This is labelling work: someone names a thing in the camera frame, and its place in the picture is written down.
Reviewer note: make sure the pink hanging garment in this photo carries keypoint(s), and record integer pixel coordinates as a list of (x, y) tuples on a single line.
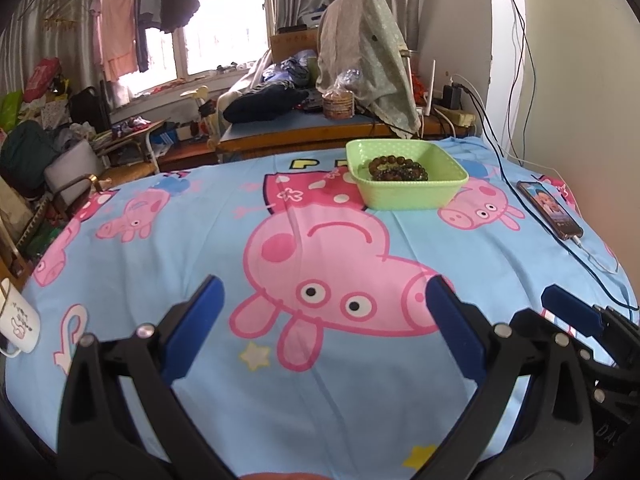
[(114, 38)]

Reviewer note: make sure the white mug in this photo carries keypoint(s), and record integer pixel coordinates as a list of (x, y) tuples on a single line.
[(19, 322)]

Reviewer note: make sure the smartphone with lit screen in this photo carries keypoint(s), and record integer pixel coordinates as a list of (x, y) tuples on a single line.
[(560, 221)]

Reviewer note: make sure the dark folded clothes bundle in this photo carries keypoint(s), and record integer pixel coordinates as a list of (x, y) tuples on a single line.
[(266, 102)]

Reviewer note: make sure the wooden desk blue top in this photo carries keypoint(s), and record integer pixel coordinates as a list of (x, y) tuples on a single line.
[(298, 132)]

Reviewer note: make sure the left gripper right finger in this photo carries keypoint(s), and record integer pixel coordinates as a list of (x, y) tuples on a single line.
[(552, 436)]

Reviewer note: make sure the red plastic bag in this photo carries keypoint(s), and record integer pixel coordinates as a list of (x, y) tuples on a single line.
[(41, 78)]

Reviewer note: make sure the green plastic basket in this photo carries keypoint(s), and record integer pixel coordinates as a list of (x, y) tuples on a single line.
[(396, 174)]

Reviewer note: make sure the white wifi router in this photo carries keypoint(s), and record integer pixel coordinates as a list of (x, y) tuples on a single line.
[(429, 93)]

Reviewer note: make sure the small school desk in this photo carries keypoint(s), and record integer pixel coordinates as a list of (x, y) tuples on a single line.
[(141, 139)]

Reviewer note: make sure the green dotted draped cloth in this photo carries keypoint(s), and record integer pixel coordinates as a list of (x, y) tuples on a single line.
[(382, 87)]

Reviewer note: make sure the blue cartoon pig bedsheet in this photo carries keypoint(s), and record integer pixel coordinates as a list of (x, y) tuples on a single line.
[(324, 358)]

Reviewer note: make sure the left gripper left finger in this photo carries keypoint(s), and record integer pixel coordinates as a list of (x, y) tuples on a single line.
[(97, 436)]

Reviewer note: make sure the bagged round snack container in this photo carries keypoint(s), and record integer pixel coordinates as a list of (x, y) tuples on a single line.
[(338, 104)]

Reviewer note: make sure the grey storage box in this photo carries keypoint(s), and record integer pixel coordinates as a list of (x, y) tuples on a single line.
[(76, 162)]

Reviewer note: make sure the black power adapter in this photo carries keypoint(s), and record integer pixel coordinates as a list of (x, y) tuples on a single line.
[(451, 96)]

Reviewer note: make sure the dark green bag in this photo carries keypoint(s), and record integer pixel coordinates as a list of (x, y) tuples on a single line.
[(25, 154)]

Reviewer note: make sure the cardboard box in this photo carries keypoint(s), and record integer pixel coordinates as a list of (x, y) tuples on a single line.
[(287, 44)]

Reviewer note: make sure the grey curtain left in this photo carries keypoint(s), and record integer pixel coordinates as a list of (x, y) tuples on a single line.
[(38, 29)]

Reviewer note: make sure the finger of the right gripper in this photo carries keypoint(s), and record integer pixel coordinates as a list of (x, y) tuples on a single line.
[(574, 312)]

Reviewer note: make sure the green plastic bag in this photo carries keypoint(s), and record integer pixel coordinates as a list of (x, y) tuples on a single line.
[(10, 107)]

